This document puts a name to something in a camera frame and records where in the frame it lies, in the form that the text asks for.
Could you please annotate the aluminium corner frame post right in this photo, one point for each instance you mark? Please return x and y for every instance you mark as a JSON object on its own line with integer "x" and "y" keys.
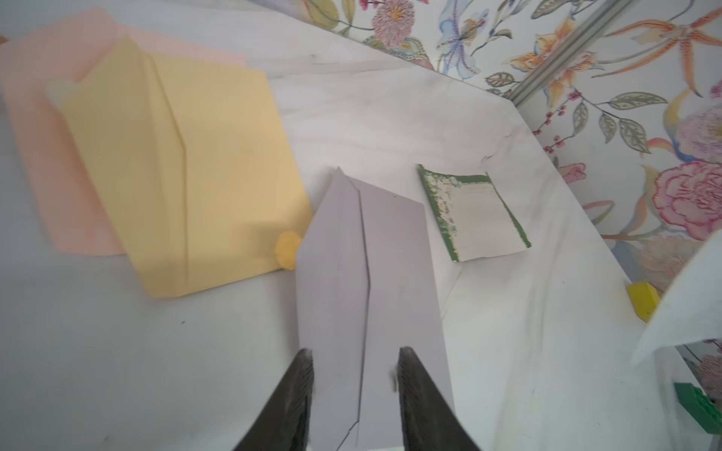
{"x": 553, "y": 52}

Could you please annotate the pink envelope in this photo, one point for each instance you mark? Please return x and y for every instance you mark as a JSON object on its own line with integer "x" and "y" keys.
{"x": 69, "y": 207}

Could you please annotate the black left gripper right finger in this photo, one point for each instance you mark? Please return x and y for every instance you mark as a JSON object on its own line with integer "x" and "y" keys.
{"x": 428, "y": 423}

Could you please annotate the green tag label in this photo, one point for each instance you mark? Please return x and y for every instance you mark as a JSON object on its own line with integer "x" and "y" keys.
{"x": 699, "y": 406}

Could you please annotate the yellow envelope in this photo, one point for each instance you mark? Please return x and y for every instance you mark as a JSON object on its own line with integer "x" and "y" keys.
{"x": 192, "y": 165}

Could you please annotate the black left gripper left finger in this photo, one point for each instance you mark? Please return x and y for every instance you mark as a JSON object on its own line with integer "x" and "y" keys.
{"x": 283, "y": 423}

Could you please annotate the yellow toy block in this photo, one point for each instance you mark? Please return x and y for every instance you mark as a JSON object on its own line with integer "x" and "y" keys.
{"x": 644, "y": 298}

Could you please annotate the grey lavender envelope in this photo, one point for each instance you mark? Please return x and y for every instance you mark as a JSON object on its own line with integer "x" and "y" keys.
{"x": 365, "y": 288}

